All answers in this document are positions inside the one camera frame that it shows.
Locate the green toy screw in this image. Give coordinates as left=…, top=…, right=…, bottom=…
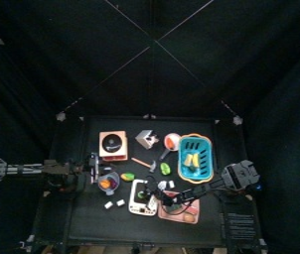
left=160, top=162, right=173, bottom=177

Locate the grey toy pan orange inside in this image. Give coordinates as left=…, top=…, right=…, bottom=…
left=158, top=132, right=183, bottom=162

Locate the grey toy pot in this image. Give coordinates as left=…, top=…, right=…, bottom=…
left=96, top=171, right=122, bottom=196

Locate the white toy board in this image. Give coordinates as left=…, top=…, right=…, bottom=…
left=128, top=179, right=160, bottom=217

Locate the green yellow toy fruit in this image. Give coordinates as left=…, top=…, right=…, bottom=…
left=120, top=172, right=137, bottom=183

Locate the pink toy tray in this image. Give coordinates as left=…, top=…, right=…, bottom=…
left=157, top=190, right=203, bottom=225

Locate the pink toy stove black burner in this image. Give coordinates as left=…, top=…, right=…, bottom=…
left=98, top=130, right=130, bottom=163

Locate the blue basket orange rim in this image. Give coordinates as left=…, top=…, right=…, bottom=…
left=177, top=133, right=216, bottom=185

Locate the grey toy box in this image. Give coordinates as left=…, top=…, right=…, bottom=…
left=134, top=129, right=161, bottom=150

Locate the yellow toy food piece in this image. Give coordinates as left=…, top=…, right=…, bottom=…
left=183, top=153, right=195, bottom=168
left=192, top=153, right=203, bottom=169

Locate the white printed label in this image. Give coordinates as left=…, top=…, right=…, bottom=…
left=225, top=212, right=255, bottom=242

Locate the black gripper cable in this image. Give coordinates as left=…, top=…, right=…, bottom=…
left=169, top=197, right=197, bottom=216

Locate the toy hammer wooden handle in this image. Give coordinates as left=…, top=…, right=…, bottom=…
left=130, top=157, right=158, bottom=174

